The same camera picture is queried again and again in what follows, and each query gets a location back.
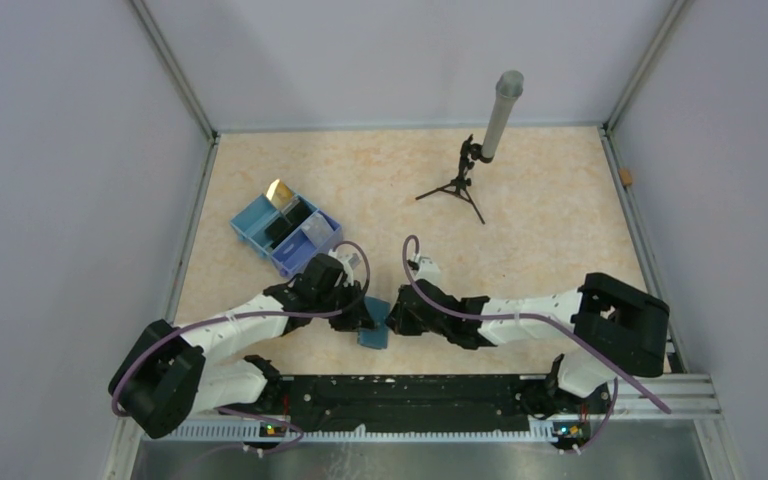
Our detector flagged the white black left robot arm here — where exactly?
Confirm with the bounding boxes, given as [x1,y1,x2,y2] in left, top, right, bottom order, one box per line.
[108,246,373,439]

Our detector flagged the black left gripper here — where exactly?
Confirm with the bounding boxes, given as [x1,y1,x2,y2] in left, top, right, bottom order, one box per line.
[315,280,377,332]

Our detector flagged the white toothed cable strip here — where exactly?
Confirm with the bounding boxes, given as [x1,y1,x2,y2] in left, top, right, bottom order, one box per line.
[162,419,558,443]

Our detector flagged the grey tube on stand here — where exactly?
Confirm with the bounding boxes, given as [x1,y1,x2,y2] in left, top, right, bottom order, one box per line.
[480,70,524,163]

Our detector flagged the blue leather card holder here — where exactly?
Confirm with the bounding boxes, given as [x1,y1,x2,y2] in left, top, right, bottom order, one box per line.
[357,296,391,350]

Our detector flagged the aluminium table frame rail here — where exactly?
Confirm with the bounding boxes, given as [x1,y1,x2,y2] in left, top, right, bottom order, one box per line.
[598,124,722,421]

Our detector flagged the blue compartment organizer tray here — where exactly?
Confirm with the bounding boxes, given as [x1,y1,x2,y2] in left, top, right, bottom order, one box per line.
[230,194,344,278]

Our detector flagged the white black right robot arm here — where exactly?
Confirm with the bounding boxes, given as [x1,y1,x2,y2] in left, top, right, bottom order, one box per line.
[386,255,670,418]

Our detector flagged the black mini tripod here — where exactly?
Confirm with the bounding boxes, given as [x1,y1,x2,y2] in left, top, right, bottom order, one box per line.
[415,135,486,225]

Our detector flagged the silver grey credit card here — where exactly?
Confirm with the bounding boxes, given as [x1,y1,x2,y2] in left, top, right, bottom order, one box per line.
[301,212,334,247]

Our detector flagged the gold credit card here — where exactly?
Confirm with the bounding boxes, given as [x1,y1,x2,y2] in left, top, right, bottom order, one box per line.
[265,179,295,209]

